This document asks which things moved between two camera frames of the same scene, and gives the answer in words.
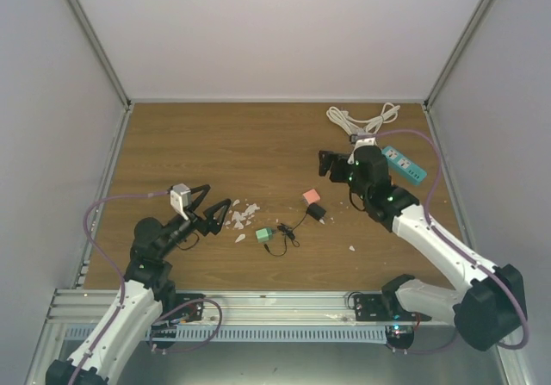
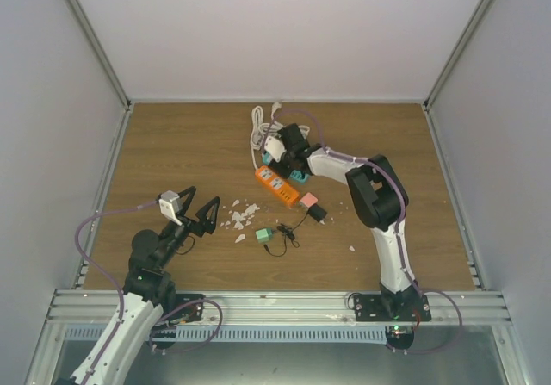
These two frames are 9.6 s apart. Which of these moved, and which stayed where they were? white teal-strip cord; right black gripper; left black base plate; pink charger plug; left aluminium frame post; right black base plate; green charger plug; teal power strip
Moved: pink charger plug; right black gripper; white teal-strip cord; teal power strip
Stayed: left aluminium frame post; left black base plate; right black base plate; green charger plug
